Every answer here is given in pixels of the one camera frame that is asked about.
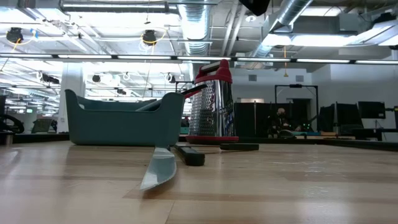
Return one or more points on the grey-blue serving spoon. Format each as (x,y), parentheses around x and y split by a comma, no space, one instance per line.
(152,105)

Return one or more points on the steel box grater red trim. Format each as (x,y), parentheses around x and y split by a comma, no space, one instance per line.
(214,109)

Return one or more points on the black ladle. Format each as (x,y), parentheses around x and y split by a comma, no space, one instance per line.
(196,88)

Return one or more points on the long ceiling light strip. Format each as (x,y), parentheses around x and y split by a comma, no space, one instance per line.
(199,58)

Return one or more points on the teal plastic bin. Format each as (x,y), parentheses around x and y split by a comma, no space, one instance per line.
(124,124)

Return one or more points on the person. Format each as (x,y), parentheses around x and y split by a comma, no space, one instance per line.
(281,119)

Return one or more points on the black background monitor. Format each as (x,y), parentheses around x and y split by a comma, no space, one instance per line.
(371,109)

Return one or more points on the silver ventilation duct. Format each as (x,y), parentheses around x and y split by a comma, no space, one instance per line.
(196,25)

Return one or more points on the black background rig frame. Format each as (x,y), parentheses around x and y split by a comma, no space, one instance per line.
(316,102)

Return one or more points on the black overhead mount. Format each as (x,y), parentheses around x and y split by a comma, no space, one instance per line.
(256,6)

